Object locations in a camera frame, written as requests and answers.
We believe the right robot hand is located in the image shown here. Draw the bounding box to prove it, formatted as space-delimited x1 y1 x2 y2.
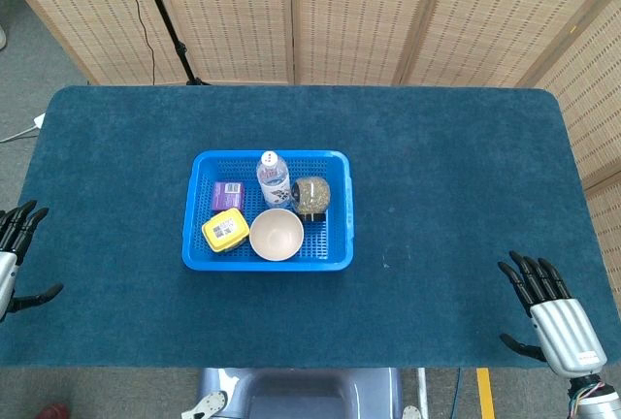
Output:
498 250 608 381

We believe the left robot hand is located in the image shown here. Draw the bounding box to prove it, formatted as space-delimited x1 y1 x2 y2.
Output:
0 199 65 323

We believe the yellow-lidded green container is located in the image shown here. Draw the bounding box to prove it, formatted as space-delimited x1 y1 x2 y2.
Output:
201 207 251 253

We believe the purple box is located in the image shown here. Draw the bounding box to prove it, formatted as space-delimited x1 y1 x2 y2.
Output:
211 180 246 211

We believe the beige bowl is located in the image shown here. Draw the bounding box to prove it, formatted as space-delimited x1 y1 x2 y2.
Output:
248 209 306 262

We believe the clear water bottle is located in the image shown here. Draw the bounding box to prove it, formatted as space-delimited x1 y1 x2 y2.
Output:
255 150 292 209

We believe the round jar with black lid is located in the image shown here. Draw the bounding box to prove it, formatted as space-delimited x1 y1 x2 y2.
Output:
289 176 332 224

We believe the yellow floor tape strip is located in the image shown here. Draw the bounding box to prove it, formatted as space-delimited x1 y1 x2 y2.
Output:
475 368 497 419

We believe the dark red shoe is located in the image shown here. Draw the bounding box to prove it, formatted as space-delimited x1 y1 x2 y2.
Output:
38 403 71 419

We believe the white floor strip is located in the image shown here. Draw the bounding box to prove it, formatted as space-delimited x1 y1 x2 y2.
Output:
415 368 431 419

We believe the blue table mat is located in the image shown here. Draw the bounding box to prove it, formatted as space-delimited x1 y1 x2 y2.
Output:
0 84 615 370

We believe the blue plastic basket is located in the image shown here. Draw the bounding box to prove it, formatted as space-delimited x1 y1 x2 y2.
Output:
181 148 355 274

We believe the blue-grey robot torso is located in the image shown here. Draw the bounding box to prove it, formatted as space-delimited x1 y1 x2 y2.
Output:
181 367 423 419

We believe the black tripod stand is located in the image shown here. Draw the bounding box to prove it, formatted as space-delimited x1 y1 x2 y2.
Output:
134 0 212 86

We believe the bamboo folding screen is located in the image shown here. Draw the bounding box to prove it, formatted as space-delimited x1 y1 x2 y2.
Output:
0 0 621 294

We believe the blue floor cable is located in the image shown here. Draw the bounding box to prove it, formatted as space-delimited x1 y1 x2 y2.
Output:
448 368 465 419

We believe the white power cable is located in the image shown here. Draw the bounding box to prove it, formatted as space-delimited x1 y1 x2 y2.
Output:
0 125 38 144

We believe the thin black hanging cable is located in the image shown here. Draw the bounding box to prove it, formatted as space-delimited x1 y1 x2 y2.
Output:
117 0 157 85

